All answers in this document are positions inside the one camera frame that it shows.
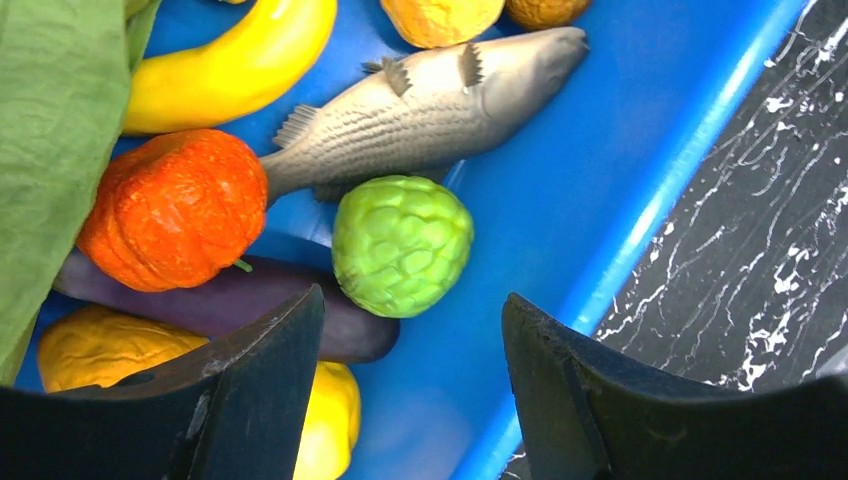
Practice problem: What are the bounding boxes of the blue plastic bin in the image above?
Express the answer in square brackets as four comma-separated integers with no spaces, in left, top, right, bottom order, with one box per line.
[13,0,813,480]

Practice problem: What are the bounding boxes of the green toy custard apple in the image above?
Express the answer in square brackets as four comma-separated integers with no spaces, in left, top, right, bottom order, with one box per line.
[331,175,475,319]

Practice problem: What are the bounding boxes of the brown toy nut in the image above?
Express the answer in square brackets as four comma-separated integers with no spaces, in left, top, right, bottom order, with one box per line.
[505,0,592,30]

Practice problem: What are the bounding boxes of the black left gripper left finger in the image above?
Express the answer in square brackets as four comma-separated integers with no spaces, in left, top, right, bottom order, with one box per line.
[1,286,324,479]

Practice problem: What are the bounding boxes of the yellow toy lemon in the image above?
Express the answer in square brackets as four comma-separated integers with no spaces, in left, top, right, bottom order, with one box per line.
[293,361,362,480]

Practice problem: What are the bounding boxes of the green leafy vegetable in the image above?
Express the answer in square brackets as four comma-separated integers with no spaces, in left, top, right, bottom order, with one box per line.
[1,0,159,386]

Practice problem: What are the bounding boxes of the grey toy fish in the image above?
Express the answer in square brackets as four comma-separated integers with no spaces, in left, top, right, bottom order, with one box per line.
[260,26,589,202]

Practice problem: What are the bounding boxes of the orange-yellow toy fruit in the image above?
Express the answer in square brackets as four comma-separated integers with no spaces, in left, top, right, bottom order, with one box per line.
[380,0,505,48]

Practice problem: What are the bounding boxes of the orange toy pumpkin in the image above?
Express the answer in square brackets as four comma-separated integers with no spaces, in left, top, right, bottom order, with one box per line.
[76,129,269,292]

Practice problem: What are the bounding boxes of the yellow-orange toy walnut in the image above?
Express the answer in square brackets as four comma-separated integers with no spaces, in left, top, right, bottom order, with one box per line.
[36,305,209,393]

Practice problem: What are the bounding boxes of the purple toy eggplant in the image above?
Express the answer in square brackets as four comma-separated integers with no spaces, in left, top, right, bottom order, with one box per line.
[53,251,400,364]

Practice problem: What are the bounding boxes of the yellow toy banana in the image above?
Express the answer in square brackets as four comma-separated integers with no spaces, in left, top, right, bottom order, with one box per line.
[122,0,338,136]

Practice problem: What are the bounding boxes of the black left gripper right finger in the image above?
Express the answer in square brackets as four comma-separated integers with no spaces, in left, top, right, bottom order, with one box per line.
[502,294,847,479]

